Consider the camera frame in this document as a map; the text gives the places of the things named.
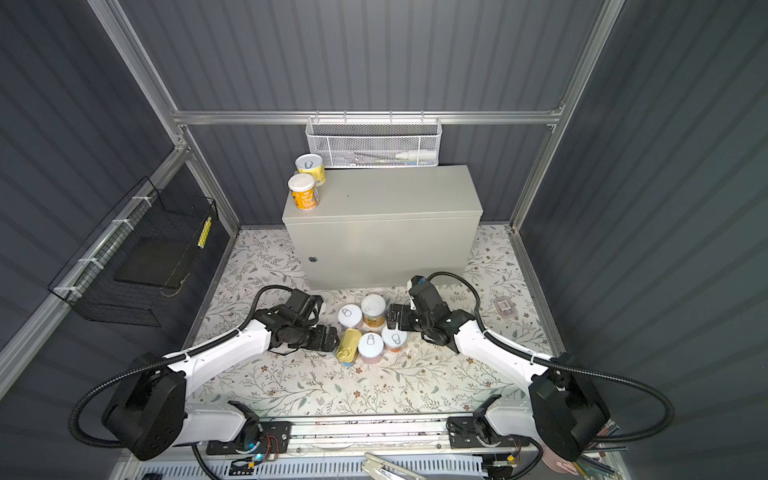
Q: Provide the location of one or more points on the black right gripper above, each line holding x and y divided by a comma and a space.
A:
404, 317

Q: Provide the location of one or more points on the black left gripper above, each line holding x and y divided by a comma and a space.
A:
320, 343

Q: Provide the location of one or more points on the yellow orange can plastic lid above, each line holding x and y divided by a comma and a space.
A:
304, 192

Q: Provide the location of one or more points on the yellow can pull-tab lid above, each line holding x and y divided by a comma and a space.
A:
312, 164

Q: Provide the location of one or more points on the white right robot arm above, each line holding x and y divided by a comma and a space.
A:
562, 411

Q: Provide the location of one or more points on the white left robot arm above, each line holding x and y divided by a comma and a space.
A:
149, 411

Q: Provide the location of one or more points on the orange can pull-tab lid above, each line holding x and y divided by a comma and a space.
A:
394, 339

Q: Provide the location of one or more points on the gold rectangular tin can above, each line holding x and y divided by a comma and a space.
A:
348, 347

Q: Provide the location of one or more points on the orange green can plastic lid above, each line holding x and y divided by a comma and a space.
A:
374, 307

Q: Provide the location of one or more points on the pink can white lid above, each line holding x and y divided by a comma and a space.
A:
350, 316

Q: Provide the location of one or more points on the pink can pull-tab lid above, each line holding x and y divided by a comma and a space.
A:
371, 348

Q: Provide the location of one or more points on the grey metal cabinet box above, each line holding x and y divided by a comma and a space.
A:
380, 227

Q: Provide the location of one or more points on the yellow tag on basket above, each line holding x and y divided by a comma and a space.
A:
204, 232

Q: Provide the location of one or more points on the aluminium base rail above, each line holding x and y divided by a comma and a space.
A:
388, 446

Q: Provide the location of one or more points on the white wire mesh basket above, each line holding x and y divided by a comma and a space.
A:
375, 145

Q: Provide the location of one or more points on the black wire basket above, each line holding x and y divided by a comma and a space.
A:
134, 271

